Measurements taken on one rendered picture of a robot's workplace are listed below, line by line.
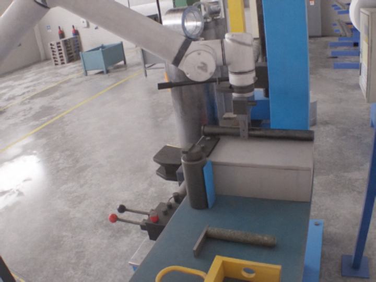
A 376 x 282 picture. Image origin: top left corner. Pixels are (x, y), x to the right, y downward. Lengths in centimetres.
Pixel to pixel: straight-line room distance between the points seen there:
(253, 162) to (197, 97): 55
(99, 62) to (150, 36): 853
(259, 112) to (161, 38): 81
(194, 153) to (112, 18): 45
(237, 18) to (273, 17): 273
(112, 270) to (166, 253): 155
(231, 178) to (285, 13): 64
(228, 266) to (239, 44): 64
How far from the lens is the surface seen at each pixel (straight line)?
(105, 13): 90
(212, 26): 277
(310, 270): 207
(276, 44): 126
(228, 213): 98
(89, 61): 959
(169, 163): 143
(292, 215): 97
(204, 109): 145
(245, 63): 101
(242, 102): 102
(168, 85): 125
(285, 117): 134
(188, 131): 149
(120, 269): 240
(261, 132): 110
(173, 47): 87
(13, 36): 123
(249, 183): 101
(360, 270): 227
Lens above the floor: 168
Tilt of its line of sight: 24 degrees down
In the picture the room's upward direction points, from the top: 8 degrees counter-clockwise
